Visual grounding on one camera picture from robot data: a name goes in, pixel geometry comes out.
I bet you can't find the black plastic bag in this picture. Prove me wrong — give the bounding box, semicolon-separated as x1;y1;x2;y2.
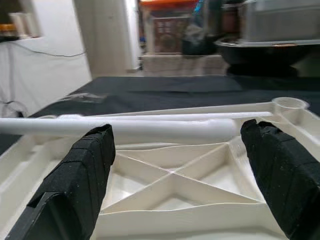
181;0;226;56

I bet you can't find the clear plastic bag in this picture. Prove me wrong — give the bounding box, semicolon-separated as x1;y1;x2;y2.
59;91;108;104

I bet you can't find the white plastic children table top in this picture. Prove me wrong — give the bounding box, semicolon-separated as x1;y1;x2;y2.
0;96;320;240

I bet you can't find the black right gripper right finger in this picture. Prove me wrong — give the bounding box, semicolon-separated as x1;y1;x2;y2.
240;118;320;240

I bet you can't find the clear plastic storage box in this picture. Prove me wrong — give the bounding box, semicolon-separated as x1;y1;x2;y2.
241;0;320;47

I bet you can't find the white plastic table leg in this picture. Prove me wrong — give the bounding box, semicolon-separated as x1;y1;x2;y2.
0;115;237;141

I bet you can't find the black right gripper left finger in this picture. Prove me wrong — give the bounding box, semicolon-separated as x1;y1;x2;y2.
7;123;116;240

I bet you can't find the black wok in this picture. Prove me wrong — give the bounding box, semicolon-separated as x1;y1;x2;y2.
214;37;320;73

